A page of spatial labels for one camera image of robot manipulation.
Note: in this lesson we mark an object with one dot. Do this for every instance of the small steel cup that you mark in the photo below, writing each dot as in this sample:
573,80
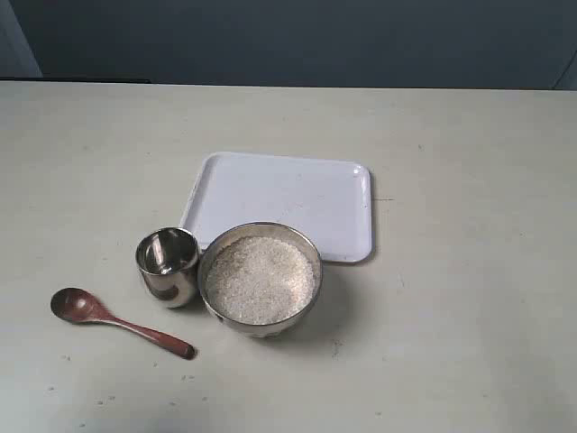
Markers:
167,260

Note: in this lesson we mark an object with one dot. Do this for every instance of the white rectangular plastic tray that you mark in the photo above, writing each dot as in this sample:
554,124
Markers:
328,201

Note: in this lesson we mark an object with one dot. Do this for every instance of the steel bowl of rice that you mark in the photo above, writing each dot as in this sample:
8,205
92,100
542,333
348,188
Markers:
260,278

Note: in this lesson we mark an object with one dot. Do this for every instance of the brown wooden spoon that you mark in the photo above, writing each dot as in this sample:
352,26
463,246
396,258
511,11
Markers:
78,306

